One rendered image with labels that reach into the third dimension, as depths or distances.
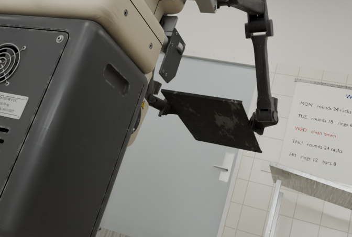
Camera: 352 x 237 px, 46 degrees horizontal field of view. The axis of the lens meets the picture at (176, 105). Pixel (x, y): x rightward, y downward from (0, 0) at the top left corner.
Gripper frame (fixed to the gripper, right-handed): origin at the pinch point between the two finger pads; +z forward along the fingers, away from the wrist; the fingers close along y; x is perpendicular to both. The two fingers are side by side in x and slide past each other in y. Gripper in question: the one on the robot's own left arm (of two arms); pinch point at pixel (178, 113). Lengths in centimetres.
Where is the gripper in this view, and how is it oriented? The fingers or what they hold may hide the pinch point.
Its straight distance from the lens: 216.5
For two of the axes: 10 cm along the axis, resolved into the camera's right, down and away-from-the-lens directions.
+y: -3.1, 8.9, -3.4
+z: 8.6, 4.1, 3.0
